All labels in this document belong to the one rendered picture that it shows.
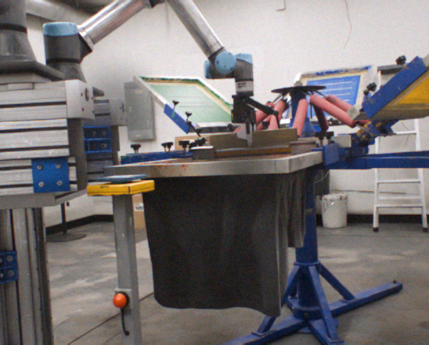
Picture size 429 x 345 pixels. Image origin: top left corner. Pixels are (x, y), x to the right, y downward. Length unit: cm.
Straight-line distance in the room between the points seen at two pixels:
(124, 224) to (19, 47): 51
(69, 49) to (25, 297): 81
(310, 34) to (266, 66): 63
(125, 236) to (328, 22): 516
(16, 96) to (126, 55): 592
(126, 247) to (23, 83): 48
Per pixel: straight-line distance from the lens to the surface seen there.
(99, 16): 200
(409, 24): 615
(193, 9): 189
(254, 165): 138
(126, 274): 138
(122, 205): 135
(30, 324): 165
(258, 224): 150
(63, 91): 128
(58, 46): 183
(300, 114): 254
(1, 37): 135
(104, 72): 737
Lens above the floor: 105
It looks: 3 degrees down
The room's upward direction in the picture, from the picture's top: 3 degrees counter-clockwise
